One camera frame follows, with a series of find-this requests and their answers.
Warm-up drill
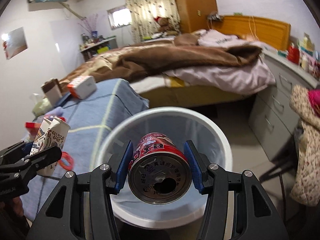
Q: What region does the patterned paper carton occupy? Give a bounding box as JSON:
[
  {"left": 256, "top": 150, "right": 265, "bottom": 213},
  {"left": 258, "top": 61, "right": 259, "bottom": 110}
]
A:
[{"left": 29, "top": 115, "right": 71, "bottom": 177}]

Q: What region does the red drink can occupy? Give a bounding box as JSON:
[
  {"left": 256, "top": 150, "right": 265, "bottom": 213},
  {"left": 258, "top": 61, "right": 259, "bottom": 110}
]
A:
[{"left": 128, "top": 133, "right": 191, "bottom": 205}]

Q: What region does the white round trash bin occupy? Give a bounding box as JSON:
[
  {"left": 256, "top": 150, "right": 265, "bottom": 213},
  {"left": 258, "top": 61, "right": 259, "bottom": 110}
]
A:
[{"left": 94, "top": 107, "right": 233, "bottom": 229}]

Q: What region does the person left hand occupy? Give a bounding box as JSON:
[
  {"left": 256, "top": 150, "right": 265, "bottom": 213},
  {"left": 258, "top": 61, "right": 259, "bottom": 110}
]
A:
[{"left": 1, "top": 197, "right": 24, "bottom": 217}]

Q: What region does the blue table cloth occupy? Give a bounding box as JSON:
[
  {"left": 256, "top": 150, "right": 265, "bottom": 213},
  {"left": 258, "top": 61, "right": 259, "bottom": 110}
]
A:
[{"left": 19, "top": 77, "right": 150, "bottom": 222}]

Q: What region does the yellow tissue pack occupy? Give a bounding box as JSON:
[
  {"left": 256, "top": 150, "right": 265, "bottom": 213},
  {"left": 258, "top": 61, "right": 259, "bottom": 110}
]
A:
[{"left": 30, "top": 93, "right": 53, "bottom": 117}]

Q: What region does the dark blue glasses case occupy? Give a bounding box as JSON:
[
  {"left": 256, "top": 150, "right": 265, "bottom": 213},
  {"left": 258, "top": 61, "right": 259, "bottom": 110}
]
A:
[{"left": 55, "top": 92, "right": 72, "bottom": 107}]

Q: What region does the brown white cup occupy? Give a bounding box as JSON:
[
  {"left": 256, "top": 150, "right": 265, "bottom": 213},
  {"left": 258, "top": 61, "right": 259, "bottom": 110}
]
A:
[{"left": 41, "top": 79, "right": 62, "bottom": 107}]

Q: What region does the white orange tissue box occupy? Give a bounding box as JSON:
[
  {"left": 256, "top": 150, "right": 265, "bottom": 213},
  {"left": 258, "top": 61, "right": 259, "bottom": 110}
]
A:
[{"left": 67, "top": 75, "right": 97, "bottom": 100}]

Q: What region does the brown fleece blanket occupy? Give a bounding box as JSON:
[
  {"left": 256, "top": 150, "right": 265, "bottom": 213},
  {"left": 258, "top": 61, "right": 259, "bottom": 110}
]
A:
[{"left": 59, "top": 34, "right": 262, "bottom": 89}]

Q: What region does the grey drawer cabinet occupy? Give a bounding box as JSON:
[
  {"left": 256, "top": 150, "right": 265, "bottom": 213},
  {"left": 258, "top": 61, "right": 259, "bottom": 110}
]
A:
[{"left": 248, "top": 50, "right": 319, "bottom": 161}]

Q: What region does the floral quilted jacket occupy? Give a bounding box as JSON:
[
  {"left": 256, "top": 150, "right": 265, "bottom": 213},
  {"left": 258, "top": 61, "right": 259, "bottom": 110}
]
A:
[{"left": 290, "top": 85, "right": 319, "bottom": 206}]

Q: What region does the lilac bed sheet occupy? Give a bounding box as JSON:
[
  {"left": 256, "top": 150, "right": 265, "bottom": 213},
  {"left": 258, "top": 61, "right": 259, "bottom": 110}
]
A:
[{"left": 165, "top": 57, "right": 276, "bottom": 95}]

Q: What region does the cluttered side desk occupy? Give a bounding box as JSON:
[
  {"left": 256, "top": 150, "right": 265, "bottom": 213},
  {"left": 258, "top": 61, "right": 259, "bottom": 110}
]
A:
[{"left": 79, "top": 36, "right": 118, "bottom": 61}]

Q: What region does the brown teddy bear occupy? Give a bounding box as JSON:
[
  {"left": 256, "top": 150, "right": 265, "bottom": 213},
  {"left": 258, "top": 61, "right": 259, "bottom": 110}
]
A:
[{"left": 154, "top": 16, "right": 179, "bottom": 36}]

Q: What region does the blue vase with twigs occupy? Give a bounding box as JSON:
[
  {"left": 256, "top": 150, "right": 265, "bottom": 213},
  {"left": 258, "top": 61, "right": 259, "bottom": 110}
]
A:
[{"left": 79, "top": 14, "right": 98, "bottom": 39}]

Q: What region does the small window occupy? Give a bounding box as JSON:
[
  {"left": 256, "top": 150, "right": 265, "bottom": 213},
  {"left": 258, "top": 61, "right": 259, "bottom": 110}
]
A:
[{"left": 107, "top": 5, "right": 132, "bottom": 30}]

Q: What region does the red jar on cabinet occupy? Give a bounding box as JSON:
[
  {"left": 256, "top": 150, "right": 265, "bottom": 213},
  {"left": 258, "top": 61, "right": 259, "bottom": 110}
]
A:
[{"left": 287, "top": 42, "right": 300, "bottom": 65}]

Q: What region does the patterned curtain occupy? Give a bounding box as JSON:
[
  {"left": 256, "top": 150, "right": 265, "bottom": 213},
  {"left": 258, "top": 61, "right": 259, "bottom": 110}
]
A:
[{"left": 125, "top": 0, "right": 180, "bottom": 42}]

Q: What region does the orange wooden headboard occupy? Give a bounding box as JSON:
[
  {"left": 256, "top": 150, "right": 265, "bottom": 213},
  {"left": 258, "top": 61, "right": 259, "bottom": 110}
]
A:
[{"left": 212, "top": 15, "right": 291, "bottom": 50}]

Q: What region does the orange wooden wardrobe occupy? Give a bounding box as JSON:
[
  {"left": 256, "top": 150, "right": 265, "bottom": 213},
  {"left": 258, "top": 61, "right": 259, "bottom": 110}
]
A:
[{"left": 175, "top": 0, "right": 217, "bottom": 33}]

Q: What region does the red ring on table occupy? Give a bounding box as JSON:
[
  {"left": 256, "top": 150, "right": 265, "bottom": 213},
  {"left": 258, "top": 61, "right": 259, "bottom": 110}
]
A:
[{"left": 58, "top": 151, "right": 75, "bottom": 170}]

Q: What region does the wall poster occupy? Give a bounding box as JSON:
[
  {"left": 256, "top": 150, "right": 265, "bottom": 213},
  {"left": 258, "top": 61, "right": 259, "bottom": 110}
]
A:
[{"left": 1, "top": 27, "right": 28, "bottom": 60}]

